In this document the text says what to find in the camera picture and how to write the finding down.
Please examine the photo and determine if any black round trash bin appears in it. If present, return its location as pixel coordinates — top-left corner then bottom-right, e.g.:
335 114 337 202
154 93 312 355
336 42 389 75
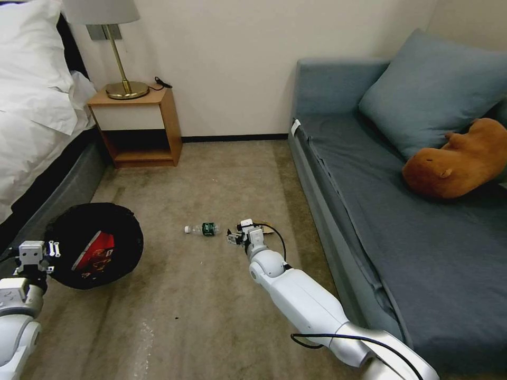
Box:
44 202 145 291

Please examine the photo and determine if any clear bottle green label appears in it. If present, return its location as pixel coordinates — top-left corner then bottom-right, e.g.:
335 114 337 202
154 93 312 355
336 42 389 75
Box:
183 221 221 238

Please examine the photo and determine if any red snack package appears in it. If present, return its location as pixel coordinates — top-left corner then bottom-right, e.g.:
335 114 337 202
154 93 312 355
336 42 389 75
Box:
71 231 117 280

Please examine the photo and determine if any grey bed base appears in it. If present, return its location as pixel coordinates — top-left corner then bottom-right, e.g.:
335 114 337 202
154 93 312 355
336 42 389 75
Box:
0 129 108 264

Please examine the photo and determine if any white duvet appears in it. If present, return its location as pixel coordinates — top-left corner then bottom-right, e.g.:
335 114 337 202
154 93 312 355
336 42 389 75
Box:
0 70 98 225

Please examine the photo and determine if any wooden nightstand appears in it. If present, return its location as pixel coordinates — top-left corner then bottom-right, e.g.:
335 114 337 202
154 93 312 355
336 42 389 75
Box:
87 87 183 169

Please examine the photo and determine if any blue-grey sofa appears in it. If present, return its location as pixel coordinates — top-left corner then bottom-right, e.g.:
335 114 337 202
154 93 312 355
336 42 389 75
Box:
288 58 507 376

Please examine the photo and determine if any brass table lamp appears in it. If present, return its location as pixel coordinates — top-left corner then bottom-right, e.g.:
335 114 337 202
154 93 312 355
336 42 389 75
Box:
62 0 151 101

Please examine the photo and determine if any white pillow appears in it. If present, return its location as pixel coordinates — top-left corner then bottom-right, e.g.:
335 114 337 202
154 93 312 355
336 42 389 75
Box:
0 0 76 114

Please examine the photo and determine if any black headboard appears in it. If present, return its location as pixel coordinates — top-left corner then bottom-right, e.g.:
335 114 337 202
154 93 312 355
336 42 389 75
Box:
54 11 90 81

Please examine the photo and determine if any brown capybara plush toy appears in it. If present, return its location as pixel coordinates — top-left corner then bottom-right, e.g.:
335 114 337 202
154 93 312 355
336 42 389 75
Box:
401 117 507 200

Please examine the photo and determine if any blue cushion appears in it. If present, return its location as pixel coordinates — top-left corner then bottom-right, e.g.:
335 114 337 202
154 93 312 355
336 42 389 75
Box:
358 28 507 162

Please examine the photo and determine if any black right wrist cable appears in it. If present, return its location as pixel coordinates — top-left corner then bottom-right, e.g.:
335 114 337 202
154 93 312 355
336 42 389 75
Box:
259 223 288 265

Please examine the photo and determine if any black right upper arm cable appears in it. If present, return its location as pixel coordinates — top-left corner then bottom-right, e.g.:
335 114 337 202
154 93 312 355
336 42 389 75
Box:
290 332 425 380

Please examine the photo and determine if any grey wall switch panel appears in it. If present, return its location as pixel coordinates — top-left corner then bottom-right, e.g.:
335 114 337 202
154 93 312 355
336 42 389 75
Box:
86 23 123 42

